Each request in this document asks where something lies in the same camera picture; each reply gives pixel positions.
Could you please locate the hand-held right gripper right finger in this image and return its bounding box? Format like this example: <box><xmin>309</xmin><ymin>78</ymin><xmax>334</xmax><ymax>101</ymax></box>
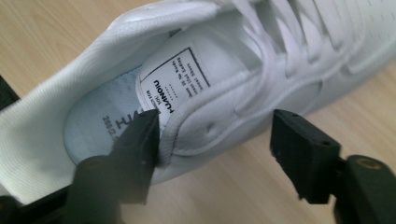
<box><xmin>269</xmin><ymin>108</ymin><xmax>343</xmax><ymax>205</ymax></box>

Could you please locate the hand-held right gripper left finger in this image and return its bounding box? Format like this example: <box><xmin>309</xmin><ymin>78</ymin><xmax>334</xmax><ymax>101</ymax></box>
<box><xmin>106</xmin><ymin>108</ymin><xmax>162</xmax><ymax>205</ymax></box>

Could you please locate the white sneaker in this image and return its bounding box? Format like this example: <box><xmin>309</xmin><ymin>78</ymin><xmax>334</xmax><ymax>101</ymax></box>
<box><xmin>0</xmin><ymin>0</ymin><xmax>396</xmax><ymax>207</ymax></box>

